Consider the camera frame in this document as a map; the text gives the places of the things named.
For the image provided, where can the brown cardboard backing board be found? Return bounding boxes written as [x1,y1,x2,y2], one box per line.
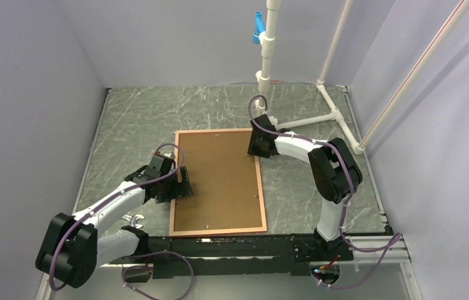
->
[174,131,263,233]

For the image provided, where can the red wooden picture frame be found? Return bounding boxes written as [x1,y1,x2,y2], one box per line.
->
[169,128,269,238]

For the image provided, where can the white PVC pipe stand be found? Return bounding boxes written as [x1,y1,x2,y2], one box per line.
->
[254,0,469,156]

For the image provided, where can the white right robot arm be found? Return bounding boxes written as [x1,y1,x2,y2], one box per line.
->
[247,114,363,259]

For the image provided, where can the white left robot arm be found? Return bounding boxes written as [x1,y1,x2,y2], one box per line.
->
[35,153,193,288]

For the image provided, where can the silver open-end wrench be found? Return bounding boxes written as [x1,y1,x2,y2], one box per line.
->
[121,214,145,229]

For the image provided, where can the blue pipe fitting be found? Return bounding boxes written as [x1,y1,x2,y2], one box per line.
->
[252,11,265,44]

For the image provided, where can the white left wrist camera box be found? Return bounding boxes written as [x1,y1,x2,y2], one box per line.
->
[154,151,175,161]

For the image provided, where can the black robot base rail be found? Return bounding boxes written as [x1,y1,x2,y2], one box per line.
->
[65,223,394,284]

